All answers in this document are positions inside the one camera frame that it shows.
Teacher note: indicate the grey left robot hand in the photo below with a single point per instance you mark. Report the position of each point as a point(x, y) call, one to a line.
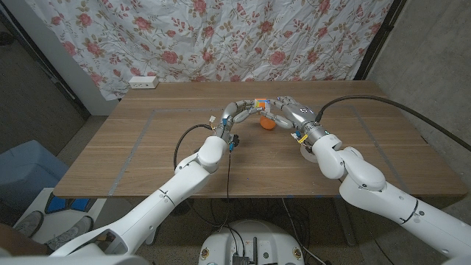
point(230, 112)

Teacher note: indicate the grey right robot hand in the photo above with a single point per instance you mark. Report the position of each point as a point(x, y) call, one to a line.
point(301, 116)

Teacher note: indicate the multicoloured Rubik's cube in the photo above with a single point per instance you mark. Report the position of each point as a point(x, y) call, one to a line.
point(261, 104)

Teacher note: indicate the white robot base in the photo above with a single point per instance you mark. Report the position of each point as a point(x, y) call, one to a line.
point(221, 243)

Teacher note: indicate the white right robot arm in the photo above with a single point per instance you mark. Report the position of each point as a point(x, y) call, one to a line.
point(386, 206)

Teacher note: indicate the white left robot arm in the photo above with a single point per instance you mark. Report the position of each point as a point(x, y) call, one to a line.
point(165, 195)

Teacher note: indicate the orange ball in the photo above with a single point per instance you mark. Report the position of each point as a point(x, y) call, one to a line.
point(266, 125)

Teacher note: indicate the cream masking tape roll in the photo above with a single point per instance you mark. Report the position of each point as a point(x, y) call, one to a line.
point(307, 156)

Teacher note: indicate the floral print backdrop cloth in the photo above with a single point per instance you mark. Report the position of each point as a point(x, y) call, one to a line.
point(221, 37)

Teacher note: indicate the white power strip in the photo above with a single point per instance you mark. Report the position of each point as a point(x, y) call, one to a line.
point(143, 82)

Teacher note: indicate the black backdrop pole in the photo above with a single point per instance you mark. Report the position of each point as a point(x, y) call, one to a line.
point(379, 37)

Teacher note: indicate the grey table leg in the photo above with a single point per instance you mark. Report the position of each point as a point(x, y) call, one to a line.
point(344, 221)

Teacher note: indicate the white table leg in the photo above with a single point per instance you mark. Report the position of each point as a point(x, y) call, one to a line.
point(151, 239)

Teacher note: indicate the grey sneaker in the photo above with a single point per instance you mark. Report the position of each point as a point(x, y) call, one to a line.
point(70, 232)
point(29, 222)

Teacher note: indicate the white platform with blue pads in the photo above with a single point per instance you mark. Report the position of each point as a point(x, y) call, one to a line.
point(40, 202)

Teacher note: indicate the person's brown leg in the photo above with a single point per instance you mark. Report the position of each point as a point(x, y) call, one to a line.
point(18, 243)

